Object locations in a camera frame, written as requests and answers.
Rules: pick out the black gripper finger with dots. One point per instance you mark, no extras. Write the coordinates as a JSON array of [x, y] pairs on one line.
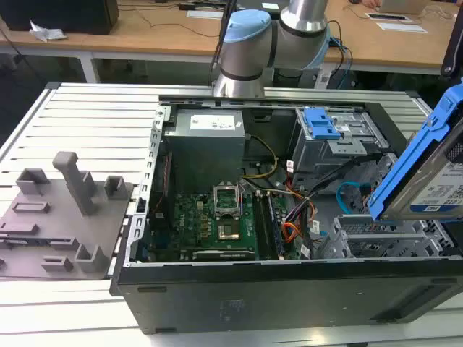
[[452, 50]]

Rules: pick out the hard disk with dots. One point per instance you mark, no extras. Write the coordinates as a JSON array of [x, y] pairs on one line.
[[408, 170]]

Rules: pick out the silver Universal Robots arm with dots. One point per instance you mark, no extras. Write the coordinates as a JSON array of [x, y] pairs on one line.
[[246, 54]]

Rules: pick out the metal disk bay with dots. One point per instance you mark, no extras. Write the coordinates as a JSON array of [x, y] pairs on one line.
[[380, 235]]

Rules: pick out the black RAM slot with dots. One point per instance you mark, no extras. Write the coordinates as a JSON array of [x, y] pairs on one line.
[[260, 224]]

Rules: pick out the silver laptop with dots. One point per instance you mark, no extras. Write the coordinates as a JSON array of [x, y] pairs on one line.
[[401, 5]]

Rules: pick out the blue plastic drive latch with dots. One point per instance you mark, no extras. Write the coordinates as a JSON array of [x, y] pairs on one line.
[[322, 124]]

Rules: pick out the grey metal drive cage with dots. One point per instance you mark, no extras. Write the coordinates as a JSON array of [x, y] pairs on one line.
[[311, 155]]

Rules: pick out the RAM stick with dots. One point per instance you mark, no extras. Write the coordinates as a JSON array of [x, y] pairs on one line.
[[276, 231]]

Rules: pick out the black power adapter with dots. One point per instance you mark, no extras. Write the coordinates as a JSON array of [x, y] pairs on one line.
[[188, 6]]

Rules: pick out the grey power supply unit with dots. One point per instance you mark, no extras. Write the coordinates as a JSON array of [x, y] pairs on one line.
[[202, 152]]

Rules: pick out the CPU socket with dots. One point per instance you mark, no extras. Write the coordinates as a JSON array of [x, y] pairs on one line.
[[228, 232]]

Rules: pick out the wooden desk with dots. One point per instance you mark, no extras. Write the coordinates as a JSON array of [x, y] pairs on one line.
[[162, 39]]

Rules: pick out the black expansion card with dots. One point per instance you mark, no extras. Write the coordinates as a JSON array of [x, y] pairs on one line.
[[224, 254]]

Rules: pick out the green motherboard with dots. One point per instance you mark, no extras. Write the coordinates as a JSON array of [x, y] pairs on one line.
[[195, 224]]

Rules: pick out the black open PC case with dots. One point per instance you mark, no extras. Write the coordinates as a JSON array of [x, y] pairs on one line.
[[253, 300]]

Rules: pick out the black box on desk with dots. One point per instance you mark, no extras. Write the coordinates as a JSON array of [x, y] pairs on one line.
[[58, 16]]

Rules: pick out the crumpled white paper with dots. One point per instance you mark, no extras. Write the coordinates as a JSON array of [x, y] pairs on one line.
[[47, 33]]

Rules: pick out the grey parts rack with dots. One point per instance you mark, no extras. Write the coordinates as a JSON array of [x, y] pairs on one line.
[[54, 224]]

